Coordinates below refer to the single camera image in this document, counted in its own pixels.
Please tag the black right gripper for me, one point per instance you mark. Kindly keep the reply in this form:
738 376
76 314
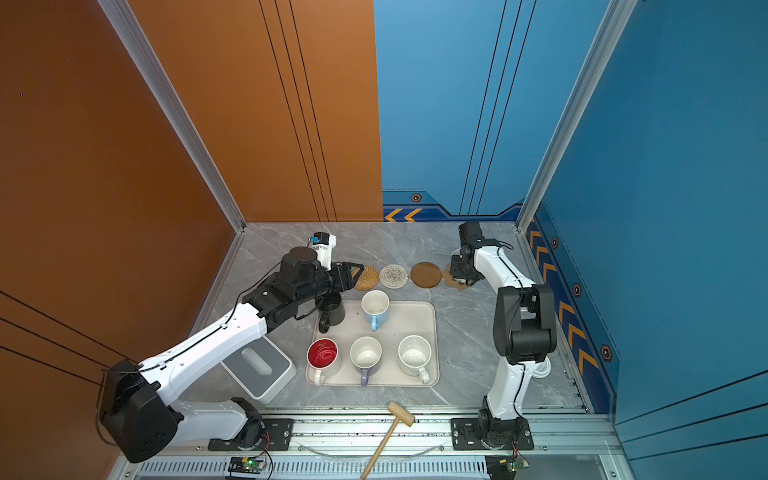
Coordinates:
455 271

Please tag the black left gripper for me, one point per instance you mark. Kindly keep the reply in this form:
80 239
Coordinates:
337 272

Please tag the paw print cork coaster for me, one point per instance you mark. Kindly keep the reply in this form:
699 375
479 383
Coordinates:
450 281

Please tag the tan woven rattan coaster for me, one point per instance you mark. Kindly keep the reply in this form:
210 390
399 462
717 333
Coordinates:
367 278

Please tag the black mug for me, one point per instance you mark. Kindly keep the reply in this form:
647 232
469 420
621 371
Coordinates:
331 311

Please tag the round dark cork coaster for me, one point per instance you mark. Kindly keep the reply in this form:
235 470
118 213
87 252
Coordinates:
426 275

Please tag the light blue mug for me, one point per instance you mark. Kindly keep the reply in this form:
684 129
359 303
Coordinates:
375 305

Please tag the white woven round coaster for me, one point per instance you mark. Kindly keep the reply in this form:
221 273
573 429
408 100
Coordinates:
394 276

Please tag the red inside white mug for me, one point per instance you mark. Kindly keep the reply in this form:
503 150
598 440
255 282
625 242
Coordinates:
323 361

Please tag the large white mug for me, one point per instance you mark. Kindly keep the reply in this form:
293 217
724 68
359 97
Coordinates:
414 354

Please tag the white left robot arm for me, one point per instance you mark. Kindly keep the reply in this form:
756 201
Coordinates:
140 405

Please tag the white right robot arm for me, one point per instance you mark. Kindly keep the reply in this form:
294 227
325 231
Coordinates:
524 334

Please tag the beige serving tray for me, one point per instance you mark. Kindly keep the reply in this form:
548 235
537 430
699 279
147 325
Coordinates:
405 318

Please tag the wooden mallet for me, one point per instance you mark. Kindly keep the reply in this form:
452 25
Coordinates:
401 416

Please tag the right green circuit board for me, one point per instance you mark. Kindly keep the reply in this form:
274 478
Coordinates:
503 467

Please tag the green circuit board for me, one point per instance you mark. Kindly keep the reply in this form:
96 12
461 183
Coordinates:
503 467
248 467

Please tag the left green circuit board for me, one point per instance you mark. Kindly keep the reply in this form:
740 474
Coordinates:
248 467

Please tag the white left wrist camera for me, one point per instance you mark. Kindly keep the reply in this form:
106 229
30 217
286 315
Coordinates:
323 243

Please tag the white mug purple handle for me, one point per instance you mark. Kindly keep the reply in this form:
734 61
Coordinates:
365 354

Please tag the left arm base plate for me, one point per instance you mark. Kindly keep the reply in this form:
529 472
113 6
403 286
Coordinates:
274 434

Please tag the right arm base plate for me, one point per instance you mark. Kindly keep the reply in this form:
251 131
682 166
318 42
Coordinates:
465 433

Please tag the aluminium front rail frame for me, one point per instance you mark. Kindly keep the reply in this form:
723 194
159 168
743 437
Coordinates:
339 445

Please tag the aluminium corner post right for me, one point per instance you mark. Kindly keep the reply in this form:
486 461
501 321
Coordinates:
608 34

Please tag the aluminium corner post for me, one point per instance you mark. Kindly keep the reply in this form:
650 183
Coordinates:
608 34
127 27

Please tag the aluminium corner post left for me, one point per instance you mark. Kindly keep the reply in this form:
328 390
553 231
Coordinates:
127 27

